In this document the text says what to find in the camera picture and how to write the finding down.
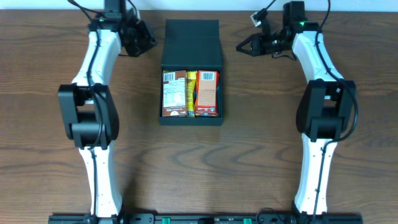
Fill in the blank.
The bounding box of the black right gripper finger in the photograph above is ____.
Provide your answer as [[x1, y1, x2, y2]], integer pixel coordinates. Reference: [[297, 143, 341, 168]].
[[236, 40, 260, 57], [238, 33, 261, 49]]

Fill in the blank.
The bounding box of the dark green box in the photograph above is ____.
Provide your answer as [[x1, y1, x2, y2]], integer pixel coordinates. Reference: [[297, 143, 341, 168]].
[[159, 19, 223, 126]]

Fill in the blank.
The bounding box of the brown Pocky box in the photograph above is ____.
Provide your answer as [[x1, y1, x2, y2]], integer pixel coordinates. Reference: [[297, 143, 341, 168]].
[[162, 70, 187, 117]]

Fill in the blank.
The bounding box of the yellow snack bag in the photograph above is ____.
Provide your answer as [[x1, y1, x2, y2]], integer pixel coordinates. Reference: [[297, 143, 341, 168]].
[[186, 71, 197, 118]]

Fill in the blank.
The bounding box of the red orange snack box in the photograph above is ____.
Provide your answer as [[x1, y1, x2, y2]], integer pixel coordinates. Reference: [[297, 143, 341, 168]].
[[194, 70, 220, 117]]

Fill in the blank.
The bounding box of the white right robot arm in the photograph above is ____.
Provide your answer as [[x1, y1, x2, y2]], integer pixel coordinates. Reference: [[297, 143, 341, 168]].
[[236, 1, 360, 223]]

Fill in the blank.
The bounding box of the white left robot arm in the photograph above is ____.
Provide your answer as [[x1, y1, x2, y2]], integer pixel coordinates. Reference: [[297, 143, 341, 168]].
[[49, 0, 157, 223]]

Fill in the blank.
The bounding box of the black mounting rail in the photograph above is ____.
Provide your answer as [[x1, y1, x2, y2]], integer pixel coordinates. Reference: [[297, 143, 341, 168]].
[[47, 213, 363, 224]]

